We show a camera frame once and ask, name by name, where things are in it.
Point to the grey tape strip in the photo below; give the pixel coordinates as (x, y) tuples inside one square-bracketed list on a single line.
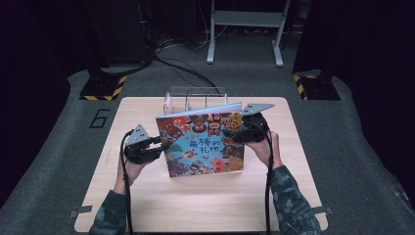
[(324, 210), (80, 211)]

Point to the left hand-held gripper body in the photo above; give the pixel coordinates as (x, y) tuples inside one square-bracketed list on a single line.
[(140, 151)]

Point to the dark cabinet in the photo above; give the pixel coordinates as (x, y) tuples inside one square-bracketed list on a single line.
[(117, 32)]

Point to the person's right hand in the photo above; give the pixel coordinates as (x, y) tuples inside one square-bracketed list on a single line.
[(264, 151)]

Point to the person's left hand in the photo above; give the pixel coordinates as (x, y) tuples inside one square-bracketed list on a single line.
[(132, 173)]

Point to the clear acrylic organizer box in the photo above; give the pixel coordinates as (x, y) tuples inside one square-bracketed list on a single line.
[(195, 94)]

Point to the colourful picture book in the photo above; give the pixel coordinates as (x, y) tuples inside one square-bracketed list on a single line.
[(199, 147)]

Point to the white metal stand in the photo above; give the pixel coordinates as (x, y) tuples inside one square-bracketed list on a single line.
[(248, 19)]

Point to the black stand striped base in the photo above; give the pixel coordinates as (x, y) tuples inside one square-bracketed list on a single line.
[(318, 88), (102, 88)]

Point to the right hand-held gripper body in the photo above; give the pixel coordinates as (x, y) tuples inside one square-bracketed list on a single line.
[(256, 129)]

